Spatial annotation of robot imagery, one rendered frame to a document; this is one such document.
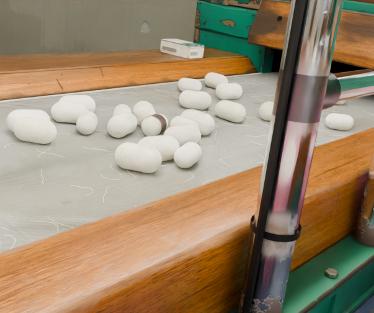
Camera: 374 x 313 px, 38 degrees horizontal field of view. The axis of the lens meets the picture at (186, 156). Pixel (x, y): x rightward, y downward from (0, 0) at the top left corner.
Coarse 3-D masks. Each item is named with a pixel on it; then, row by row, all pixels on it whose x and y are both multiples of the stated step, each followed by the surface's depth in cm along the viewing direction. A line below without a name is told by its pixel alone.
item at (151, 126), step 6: (162, 114) 51; (144, 120) 50; (150, 120) 49; (156, 120) 49; (144, 126) 49; (150, 126) 49; (156, 126) 49; (144, 132) 50; (150, 132) 49; (156, 132) 50
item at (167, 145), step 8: (152, 136) 43; (160, 136) 44; (168, 136) 44; (144, 144) 43; (152, 144) 42; (160, 144) 43; (168, 144) 43; (176, 144) 44; (160, 152) 43; (168, 152) 43
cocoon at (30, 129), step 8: (16, 120) 44; (24, 120) 44; (32, 120) 44; (40, 120) 44; (48, 120) 44; (16, 128) 44; (24, 128) 44; (32, 128) 44; (40, 128) 44; (48, 128) 44; (16, 136) 44; (24, 136) 44; (32, 136) 44; (40, 136) 44; (48, 136) 44
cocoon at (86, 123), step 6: (84, 114) 48; (90, 114) 49; (78, 120) 48; (84, 120) 48; (90, 120) 48; (96, 120) 49; (78, 126) 48; (84, 126) 48; (90, 126) 48; (84, 132) 48; (90, 132) 48
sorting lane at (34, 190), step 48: (48, 96) 60; (96, 96) 62; (144, 96) 65; (0, 144) 44; (48, 144) 45; (96, 144) 46; (240, 144) 51; (0, 192) 35; (48, 192) 36; (96, 192) 37; (144, 192) 38
